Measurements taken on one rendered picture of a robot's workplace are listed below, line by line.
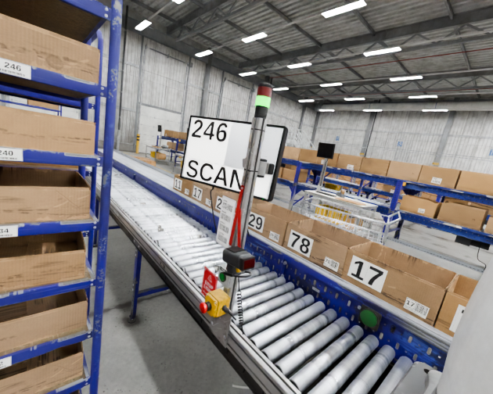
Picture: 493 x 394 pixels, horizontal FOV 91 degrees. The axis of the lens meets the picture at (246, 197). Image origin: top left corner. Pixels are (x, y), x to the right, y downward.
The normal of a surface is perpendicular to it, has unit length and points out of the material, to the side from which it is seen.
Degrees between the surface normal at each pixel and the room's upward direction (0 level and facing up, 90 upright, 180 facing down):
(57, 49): 90
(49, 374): 90
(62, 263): 90
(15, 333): 91
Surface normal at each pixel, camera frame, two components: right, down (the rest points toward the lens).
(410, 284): -0.73, 0.01
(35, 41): 0.65, 0.27
